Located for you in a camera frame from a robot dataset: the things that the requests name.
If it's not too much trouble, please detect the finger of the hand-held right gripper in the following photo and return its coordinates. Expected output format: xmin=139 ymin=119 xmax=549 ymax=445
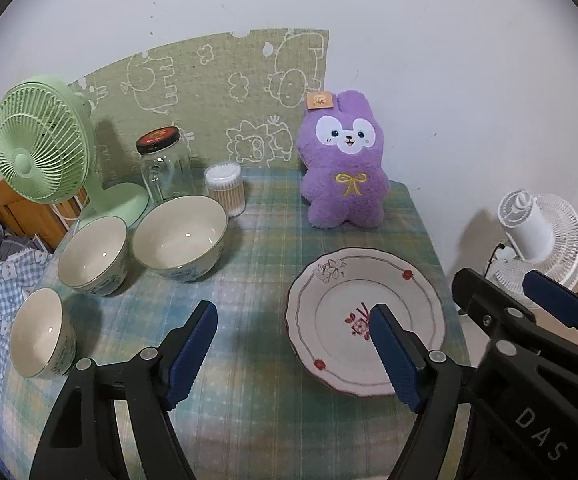
xmin=523 ymin=270 xmax=578 ymax=341
xmin=451 ymin=267 xmax=537 ymax=343

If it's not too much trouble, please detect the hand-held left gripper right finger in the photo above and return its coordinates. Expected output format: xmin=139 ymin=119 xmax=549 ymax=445
xmin=369 ymin=304 xmax=477 ymax=480

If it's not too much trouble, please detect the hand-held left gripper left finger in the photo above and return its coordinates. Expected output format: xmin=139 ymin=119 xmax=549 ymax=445
xmin=29 ymin=300 xmax=218 ymax=480

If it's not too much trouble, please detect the white plate with red flower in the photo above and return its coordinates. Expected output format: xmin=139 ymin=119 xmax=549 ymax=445
xmin=285 ymin=247 xmax=446 ymax=398

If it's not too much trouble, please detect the large cream floral bowl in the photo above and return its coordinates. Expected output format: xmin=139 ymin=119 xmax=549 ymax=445
xmin=132 ymin=195 xmax=228 ymax=282

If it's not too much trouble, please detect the white standing fan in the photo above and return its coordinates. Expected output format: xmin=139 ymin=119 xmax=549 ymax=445
xmin=484 ymin=190 xmax=578 ymax=311

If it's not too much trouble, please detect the plaid tablecloth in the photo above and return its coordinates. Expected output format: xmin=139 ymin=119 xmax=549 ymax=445
xmin=0 ymin=167 xmax=472 ymax=480

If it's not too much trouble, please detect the cotton swab box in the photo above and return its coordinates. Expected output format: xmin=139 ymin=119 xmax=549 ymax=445
xmin=205 ymin=163 xmax=246 ymax=219

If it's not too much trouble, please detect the glass jar with dark lid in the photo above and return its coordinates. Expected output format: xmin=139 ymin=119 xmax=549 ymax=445
xmin=136 ymin=126 xmax=194 ymax=206

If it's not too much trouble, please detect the purple plush bunny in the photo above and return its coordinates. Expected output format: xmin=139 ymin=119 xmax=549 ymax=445
xmin=296 ymin=90 xmax=390 ymax=231

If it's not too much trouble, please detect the grey striped cloth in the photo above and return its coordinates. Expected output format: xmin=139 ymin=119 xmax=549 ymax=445
xmin=0 ymin=220 xmax=47 ymax=262

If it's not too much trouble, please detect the wooden bed headboard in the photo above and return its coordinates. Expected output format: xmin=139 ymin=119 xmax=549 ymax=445
xmin=0 ymin=180 xmax=90 ymax=253

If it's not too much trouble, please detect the green desk fan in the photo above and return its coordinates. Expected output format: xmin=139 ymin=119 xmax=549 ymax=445
xmin=0 ymin=76 xmax=150 ymax=226

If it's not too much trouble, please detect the black fan cable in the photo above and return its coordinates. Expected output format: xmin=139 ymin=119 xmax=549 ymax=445
xmin=486 ymin=242 xmax=507 ymax=276

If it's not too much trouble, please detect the white fan cord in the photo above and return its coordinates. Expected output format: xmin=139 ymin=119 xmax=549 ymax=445
xmin=51 ymin=199 xmax=91 ymax=223

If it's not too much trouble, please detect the green printed wall mat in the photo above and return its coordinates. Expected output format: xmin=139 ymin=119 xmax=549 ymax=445
xmin=66 ymin=27 xmax=330 ymax=186

